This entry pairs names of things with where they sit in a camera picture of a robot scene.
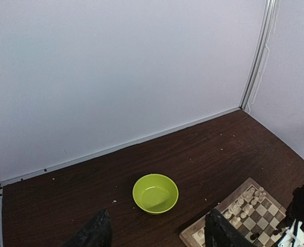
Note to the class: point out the right aluminium corner post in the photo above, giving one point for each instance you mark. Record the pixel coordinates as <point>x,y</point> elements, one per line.
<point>258,66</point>

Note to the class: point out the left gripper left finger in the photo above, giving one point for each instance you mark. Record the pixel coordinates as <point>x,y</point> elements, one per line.
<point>97,232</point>

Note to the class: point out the green bowl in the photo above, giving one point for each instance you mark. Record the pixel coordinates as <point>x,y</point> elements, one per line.
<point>155,193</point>

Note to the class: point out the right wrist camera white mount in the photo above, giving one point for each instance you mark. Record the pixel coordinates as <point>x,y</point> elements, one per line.
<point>293,236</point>

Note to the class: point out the wooden chess board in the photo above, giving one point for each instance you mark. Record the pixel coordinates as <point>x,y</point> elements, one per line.
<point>254,213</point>

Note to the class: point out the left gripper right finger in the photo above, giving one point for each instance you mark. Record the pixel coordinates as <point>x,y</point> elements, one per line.
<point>220,232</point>

